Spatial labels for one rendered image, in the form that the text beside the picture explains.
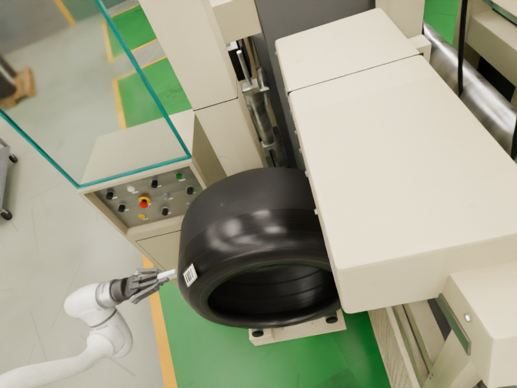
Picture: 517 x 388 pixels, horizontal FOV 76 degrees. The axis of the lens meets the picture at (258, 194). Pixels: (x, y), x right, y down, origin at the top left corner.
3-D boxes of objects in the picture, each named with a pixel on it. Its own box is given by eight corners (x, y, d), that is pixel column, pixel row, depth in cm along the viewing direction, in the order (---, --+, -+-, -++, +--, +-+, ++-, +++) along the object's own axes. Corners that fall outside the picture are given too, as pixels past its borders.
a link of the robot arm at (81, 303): (106, 274, 120) (124, 302, 123) (72, 285, 124) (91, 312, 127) (88, 292, 110) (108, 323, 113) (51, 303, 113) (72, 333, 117)
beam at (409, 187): (285, 93, 90) (271, 39, 79) (380, 65, 86) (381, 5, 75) (341, 317, 49) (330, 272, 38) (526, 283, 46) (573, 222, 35)
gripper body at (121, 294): (108, 299, 109) (131, 291, 107) (113, 275, 115) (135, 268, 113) (124, 306, 115) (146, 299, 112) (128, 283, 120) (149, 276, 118)
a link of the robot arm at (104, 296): (98, 277, 116) (112, 273, 114) (117, 287, 122) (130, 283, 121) (92, 302, 110) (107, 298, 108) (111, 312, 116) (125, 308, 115)
